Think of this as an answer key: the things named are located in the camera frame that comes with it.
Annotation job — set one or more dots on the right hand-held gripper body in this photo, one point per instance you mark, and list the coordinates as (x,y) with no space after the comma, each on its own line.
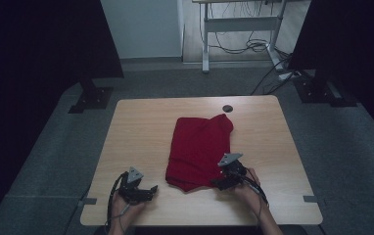
(234,173)

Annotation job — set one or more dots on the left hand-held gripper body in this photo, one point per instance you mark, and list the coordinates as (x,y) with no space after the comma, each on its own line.
(131,192)

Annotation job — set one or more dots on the red printed shirt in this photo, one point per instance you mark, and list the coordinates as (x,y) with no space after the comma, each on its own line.
(196,150)

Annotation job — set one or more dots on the person's left hand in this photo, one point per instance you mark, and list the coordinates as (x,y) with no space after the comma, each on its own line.
(123,212)

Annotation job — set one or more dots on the grey tape strip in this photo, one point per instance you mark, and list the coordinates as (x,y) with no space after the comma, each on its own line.
(87,201)
(310,198)

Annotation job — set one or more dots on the dark round table grommet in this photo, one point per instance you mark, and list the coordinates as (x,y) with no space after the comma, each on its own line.
(227,108)

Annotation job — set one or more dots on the black stand base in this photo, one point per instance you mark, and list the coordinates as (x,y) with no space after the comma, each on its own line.
(92,98)
(318,89)

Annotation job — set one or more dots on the white power strip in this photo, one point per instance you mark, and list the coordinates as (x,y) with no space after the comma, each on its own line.
(286,76)

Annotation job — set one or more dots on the black curtain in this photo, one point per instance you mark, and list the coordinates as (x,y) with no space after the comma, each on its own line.
(28,81)
(351,49)

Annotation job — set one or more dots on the white desk frame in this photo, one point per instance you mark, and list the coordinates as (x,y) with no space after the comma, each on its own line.
(240,24)

